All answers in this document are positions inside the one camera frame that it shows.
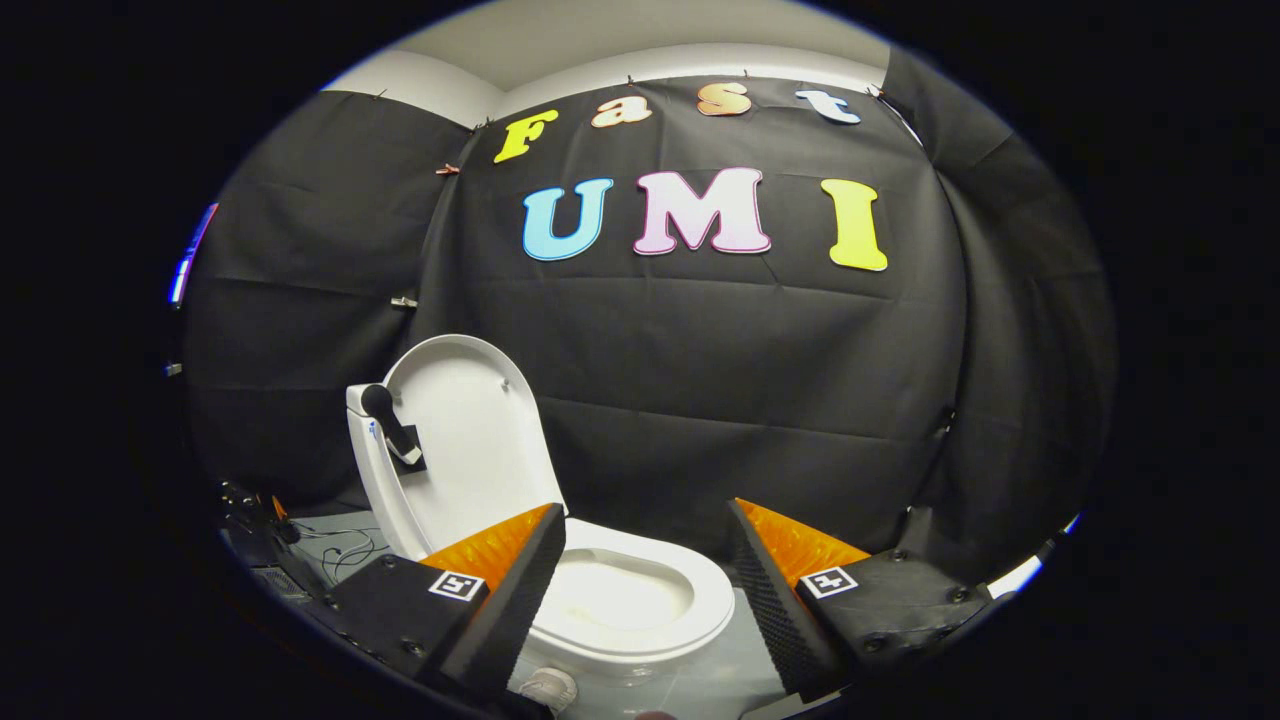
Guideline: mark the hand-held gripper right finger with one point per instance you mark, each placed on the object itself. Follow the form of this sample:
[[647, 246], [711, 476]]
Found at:
[[775, 600]]

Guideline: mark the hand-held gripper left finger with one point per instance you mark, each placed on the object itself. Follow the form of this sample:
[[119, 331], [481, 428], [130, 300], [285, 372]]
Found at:
[[520, 600]]

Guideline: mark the white toilet lid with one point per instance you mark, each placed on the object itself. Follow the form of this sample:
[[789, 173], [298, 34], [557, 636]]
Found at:
[[480, 430]]

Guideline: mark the white toilet tank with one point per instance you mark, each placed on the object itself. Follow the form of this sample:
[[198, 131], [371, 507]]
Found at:
[[365, 450]]

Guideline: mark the round white floor cap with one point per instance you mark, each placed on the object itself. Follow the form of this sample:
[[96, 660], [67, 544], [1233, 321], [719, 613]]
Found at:
[[548, 688]]

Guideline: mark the black backdrop cloth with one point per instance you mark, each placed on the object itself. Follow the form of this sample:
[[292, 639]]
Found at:
[[720, 380]]

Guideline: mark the black device with orange parts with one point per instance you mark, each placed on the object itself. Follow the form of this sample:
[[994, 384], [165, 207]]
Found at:
[[265, 545]]

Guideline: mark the lit monitor screen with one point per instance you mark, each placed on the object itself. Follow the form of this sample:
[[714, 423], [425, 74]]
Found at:
[[188, 260]]

